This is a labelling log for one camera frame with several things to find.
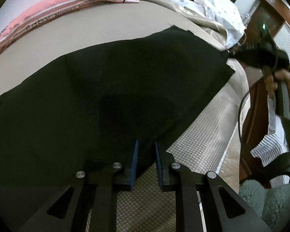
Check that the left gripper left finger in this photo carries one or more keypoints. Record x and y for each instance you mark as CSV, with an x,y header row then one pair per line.
x,y
89,202

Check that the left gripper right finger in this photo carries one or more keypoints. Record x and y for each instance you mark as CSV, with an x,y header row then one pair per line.
x,y
204,202

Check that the black pants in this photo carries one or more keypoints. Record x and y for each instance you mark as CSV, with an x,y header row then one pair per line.
x,y
91,106

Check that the person's right hand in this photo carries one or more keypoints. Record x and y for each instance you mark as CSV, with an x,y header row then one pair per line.
x,y
272,79

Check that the white radiator cover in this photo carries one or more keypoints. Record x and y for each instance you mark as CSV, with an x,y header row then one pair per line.
x,y
282,38

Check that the brown wooden door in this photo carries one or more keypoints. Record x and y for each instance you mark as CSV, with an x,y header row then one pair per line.
x,y
269,15

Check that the beige satin blanket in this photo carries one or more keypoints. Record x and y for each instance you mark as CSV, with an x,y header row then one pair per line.
x,y
213,28

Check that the white polka-dot quilt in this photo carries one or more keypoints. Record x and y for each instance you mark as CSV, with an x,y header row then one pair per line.
x,y
224,12

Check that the striped shirt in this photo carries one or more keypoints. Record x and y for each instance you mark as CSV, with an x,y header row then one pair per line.
x,y
273,149

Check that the grey fluffy sleeve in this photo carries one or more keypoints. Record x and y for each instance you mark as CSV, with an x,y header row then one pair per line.
x,y
272,205

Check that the pink tree-print pillow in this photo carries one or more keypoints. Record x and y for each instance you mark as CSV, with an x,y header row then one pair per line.
x,y
42,13

